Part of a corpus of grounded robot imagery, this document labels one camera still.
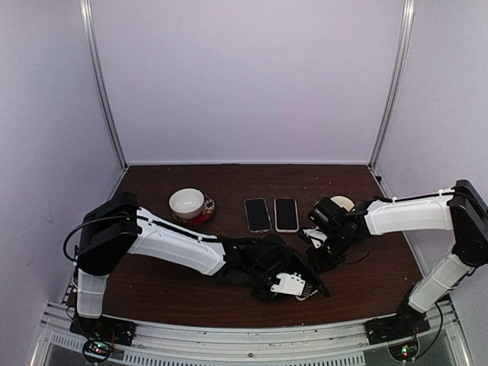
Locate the right aluminium frame post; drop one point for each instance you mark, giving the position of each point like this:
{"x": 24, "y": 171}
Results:
{"x": 402, "y": 52}

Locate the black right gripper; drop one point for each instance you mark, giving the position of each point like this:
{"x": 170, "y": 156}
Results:
{"x": 319, "y": 264}

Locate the left circuit board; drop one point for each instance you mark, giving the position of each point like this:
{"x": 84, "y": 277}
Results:
{"x": 96, "y": 351}

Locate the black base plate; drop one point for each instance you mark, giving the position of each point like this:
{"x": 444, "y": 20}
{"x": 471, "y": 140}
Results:
{"x": 392, "y": 328}
{"x": 119, "y": 332}

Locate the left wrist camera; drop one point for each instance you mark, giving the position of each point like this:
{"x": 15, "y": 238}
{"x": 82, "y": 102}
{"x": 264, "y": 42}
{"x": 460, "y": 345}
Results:
{"x": 292, "y": 284}

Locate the circuit board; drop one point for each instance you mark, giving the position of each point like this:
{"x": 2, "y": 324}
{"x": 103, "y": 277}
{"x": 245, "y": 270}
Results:
{"x": 96, "y": 351}
{"x": 404, "y": 351}

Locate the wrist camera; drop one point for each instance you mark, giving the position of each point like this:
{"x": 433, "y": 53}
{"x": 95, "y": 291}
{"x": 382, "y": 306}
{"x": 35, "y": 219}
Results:
{"x": 313, "y": 236}
{"x": 292, "y": 284}

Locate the aluminium frame post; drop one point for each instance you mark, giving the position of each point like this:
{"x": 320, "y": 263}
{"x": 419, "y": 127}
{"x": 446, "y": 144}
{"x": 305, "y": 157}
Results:
{"x": 90, "y": 34}
{"x": 402, "y": 52}

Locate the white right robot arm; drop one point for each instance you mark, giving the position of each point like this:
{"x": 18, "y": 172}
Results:
{"x": 459, "y": 209}

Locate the left aluminium frame post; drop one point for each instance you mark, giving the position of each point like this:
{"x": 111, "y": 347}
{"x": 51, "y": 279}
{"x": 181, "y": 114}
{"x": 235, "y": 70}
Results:
{"x": 90, "y": 34}

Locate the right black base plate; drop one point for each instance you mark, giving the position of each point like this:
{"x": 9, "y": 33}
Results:
{"x": 392, "y": 328}

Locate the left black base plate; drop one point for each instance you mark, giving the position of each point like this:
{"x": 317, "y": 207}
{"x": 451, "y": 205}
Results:
{"x": 119, "y": 332}

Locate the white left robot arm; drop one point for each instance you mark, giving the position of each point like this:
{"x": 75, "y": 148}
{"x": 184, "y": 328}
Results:
{"x": 120, "y": 227}

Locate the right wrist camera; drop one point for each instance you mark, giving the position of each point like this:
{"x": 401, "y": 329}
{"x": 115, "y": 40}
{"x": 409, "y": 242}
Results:
{"x": 313, "y": 236}

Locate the cream ceramic mug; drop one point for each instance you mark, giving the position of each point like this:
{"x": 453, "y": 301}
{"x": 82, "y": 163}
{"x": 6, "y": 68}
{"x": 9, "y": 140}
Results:
{"x": 343, "y": 202}

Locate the right circuit board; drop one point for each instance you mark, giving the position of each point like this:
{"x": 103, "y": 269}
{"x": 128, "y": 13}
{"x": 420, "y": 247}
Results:
{"x": 404, "y": 351}

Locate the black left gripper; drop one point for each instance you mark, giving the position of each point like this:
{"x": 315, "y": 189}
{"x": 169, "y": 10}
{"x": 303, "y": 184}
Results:
{"x": 263, "y": 296}

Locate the aluminium front rail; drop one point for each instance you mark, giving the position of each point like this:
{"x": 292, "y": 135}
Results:
{"x": 163, "y": 344}

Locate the clear phone case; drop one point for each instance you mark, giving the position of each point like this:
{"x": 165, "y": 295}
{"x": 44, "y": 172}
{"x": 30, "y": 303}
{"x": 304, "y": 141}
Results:
{"x": 257, "y": 215}

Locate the pink phone case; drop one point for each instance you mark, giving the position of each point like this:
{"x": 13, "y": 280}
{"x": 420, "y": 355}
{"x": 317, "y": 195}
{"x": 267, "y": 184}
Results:
{"x": 286, "y": 215}

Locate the white ceramic bowl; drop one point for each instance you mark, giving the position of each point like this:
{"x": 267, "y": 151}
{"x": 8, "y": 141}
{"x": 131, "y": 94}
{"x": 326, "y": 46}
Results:
{"x": 187, "y": 203}

